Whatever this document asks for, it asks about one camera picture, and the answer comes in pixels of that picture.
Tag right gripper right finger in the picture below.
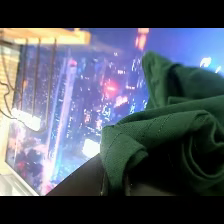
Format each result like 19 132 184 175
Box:
125 166 178 197

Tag silver frame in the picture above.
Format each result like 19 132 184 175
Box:
0 171 40 197

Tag dark green shirt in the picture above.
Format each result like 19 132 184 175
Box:
99 50 224 197

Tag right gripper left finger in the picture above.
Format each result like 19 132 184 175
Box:
45 153 106 197

